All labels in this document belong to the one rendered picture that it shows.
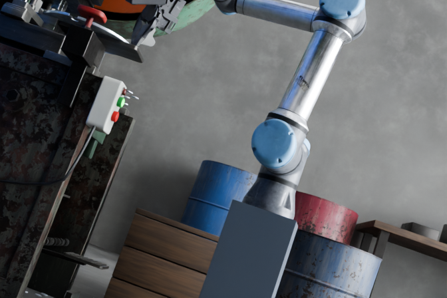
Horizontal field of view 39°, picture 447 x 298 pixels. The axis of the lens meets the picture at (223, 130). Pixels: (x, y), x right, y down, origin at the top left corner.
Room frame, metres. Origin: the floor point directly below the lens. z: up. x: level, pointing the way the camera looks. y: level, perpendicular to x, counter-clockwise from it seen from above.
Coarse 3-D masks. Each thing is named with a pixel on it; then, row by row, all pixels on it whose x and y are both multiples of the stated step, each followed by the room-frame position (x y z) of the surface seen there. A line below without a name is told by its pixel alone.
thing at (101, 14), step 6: (78, 6) 1.50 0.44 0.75; (84, 6) 1.50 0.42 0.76; (78, 12) 1.53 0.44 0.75; (84, 12) 1.51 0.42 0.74; (90, 12) 1.50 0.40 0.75; (96, 12) 1.50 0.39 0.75; (102, 12) 1.50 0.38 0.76; (90, 18) 1.52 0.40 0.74; (96, 18) 1.52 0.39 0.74; (102, 18) 1.51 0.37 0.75; (84, 24) 1.52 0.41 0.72; (90, 24) 1.52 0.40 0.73
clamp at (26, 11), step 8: (16, 0) 1.64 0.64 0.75; (32, 0) 1.71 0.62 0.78; (8, 8) 1.62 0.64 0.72; (16, 8) 1.63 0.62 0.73; (24, 8) 1.63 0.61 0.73; (32, 8) 1.68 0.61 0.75; (16, 16) 1.63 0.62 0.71; (24, 16) 1.63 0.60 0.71; (32, 16) 1.70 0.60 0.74; (40, 24) 1.77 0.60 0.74
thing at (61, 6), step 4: (56, 0) 1.85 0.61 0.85; (60, 0) 1.85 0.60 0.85; (64, 0) 1.86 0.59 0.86; (52, 4) 1.85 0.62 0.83; (56, 4) 1.85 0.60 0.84; (60, 4) 1.85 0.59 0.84; (64, 4) 1.86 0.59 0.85; (56, 8) 1.85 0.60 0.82; (60, 8) 1.86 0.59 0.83; (64, 8) 1.87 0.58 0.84
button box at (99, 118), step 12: (108, 84) 1.57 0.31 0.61; (120, 84) 1.57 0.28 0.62; (96, 96) 1.57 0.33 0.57; (108, 96) 1.57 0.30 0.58; (96, 108) 1.57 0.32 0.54; (108, 108) 1.57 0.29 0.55; (96, 120) 1.57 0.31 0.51; (108, 120) 1.59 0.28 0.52; (108, 132) 1.63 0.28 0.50; (84, 144) 1.57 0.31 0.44; (72, 168) 1.57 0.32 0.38; (0, 180) 1.59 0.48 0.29; (60, 180) 1.58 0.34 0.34
